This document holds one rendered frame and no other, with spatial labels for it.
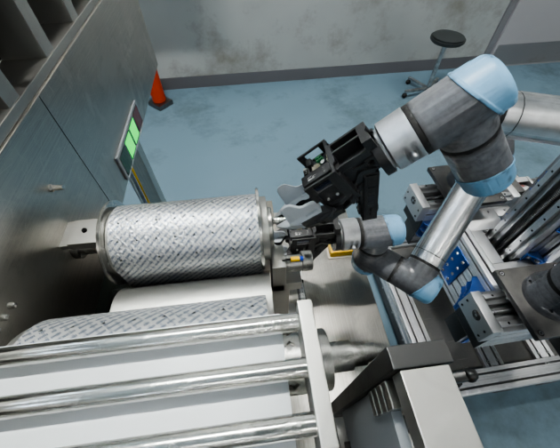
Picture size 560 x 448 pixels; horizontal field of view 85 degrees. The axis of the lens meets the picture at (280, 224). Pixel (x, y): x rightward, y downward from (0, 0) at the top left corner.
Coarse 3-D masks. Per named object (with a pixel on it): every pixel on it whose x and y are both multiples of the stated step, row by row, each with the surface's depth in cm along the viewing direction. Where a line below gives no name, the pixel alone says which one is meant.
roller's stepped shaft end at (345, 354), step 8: (336, 344) 33; (344, 344) 33; (352, 344) 34; (360, 344) 34; (368, 344) 34; (336, 352) 33; (344, 352) 33; (352, 352) 33; (360, 352) 33; (368, 352) 33; (376, 352) 33; (336, 360) 32; (344, 360) 32; (352, 360) 32; (360, 360) 33; (368, 360) 33; (336, 368) 32; (344, 368) 32; (352, 368) 33
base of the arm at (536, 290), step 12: (528, 276) 95; (540, 276) 91; (528, 288) 92; (540, 288) 88; (552, 288) 85; (528, 300) 92; (540, 300) 88; (552, 300) 86; (540, 312) 89; (552, 312) 88
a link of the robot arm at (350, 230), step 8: (344, 224) 68; (352, 224) 68; (344, 232) 68; (352, 232) 68; (360, 232) 68; (344, 240) 68; (352, 240) 68; (360, 240) 68; (344, 248) 69; (352, 248) 69
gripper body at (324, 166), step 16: (352, 128) 42; (320, 144) 45; (336, 144) 43; (352, 144) 42; (368, 144) 40; (304, 160) 47; (320, 160) 45; (336, 160) 43; (352, 160) 42; (368, 160) 43; (384, 160) 40; (304, 176) 45; (320, 176) 42; (336, 176) 41; (352, 176) 45; (320, 192) 44; (336, 192) 45; (352, 192) 44
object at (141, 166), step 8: (136, 152) 130; (136, 160) 134; (144, 160) 136; (136, 168) 137; (144, 168) 138; (144, 176) 141; (152, 176) 145; (144, 184) 145; (152, 184) 146; (152, 192) 150; (160, 192) 155; (152, 200) 154; (160, 200) 155
